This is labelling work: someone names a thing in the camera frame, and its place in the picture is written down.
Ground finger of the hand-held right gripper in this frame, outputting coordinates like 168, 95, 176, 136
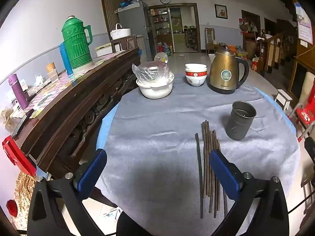
304, 138, 315, 169

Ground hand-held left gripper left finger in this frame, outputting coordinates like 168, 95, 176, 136
27, 149, 108, 236

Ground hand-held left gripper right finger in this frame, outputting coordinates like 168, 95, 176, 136
209, 149, 291, 236

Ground bunch of brown chopsticks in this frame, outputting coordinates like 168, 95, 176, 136
201, 120, 229, 219

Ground grey metal chopstick holder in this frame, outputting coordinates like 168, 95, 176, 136
226, 101, 257, 141

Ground red plastic chair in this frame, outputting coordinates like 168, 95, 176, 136
287, 87, 315, 143

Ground blue table cover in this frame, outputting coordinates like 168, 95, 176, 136
95, 86, 297, 153

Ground white stool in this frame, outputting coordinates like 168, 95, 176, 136
274, 89, 293, 111

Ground carved wooden sideboard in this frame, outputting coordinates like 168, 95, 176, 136
11, 47, 142, 180

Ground grey tablecloth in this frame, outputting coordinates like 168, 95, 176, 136
95, 72, 302, 236

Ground beige armchair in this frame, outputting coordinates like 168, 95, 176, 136
299, 72, 315, 104

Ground beige woven cloth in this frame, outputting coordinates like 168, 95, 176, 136
13, 172, 37, 227

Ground red plastic box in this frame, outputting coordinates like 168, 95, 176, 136
2, 135, 37, 177

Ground black smartphone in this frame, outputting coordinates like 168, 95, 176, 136
11, 109, 35, 138

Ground checkered cloth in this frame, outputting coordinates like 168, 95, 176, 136
10, 52, 128, 118

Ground small red object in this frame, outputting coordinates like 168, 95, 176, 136
6, 199, 18, 217

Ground wooden pillar cabinet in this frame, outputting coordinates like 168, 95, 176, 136
288, 39, 315, 104

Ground golden electric kettle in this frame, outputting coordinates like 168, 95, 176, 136
209, 43, 250, 94

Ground large white bowl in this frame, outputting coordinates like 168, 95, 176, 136
136, 72, 175, 99

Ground white bowl with red band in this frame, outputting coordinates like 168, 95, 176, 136
185, 70, 208, 78

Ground orange and white box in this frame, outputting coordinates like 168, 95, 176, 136
47, 63, 59, 81

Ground wooden stair railing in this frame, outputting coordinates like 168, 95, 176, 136
256, 29, 298, 74

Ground purple bottle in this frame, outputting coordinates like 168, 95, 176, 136
8, 74, 29, 110

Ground blue thermos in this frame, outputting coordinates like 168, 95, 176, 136
59, 42, 74, 76

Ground white chest freezer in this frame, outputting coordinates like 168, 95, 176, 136
95, 34, 145, 57

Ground green thermos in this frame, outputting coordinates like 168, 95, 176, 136
61, 16, 93, 70

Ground small white floor fan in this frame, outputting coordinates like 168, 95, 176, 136
155, 53, 170, 64

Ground dark carved wooden chair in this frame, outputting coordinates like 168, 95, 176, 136
111, 35, 139, 54

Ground tall-backed wooden chair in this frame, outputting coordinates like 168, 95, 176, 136
205, 28, 219, 53

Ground hanging baskets and bags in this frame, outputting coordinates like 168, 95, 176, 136
239, 17, 259, 33

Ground metal kitchen rack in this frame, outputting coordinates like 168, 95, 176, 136
185, 27, 199, 48

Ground dark wooden door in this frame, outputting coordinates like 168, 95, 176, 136
241, 10, 261, 57

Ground grey refrigerator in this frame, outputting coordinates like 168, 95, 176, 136
115, 1, 153, 64

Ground pantry shelf with bottles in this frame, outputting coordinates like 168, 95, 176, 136
150, 8, 170, 52

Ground framed picture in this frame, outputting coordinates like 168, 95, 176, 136
214, 4, 228, 19

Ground brown wooden door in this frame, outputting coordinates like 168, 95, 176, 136
98, 0, 128, 33

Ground black cable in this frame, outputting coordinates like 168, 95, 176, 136
288, 192, 315, 214

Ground wall calendar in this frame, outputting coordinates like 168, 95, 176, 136
295, 2, 314, 45

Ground white pot with handle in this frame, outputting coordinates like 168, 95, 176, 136
110, 23, 132, 40

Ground wooden doorway frame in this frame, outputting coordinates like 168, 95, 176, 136
148, 3, 199, 53

